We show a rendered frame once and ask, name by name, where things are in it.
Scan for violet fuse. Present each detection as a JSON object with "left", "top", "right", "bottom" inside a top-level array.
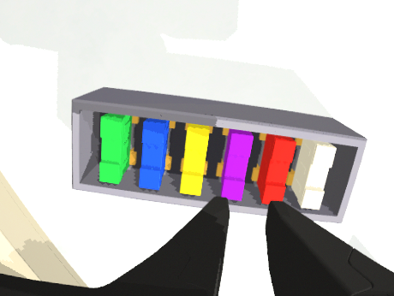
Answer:
[{"left": 221, "top": 128, "right": 254, "bottom": 200}]

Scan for yellow fuse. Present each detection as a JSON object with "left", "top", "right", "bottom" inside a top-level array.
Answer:
[{"left": 180, "top": 124, "right": 210, "bottom": 195}]

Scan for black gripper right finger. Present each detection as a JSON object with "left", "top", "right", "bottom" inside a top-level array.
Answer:
[{"left": 264, "top": 200, "right": 394, "bottom": 296}]

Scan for cream rectangular tray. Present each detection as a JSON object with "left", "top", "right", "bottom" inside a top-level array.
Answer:
[{"left": 0, "top": 171, "right": 89, "bottom": 288}]

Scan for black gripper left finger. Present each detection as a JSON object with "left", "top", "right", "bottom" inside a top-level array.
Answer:
[{"left": 0, "top": 196, "right": 230, "bottom": 296}]

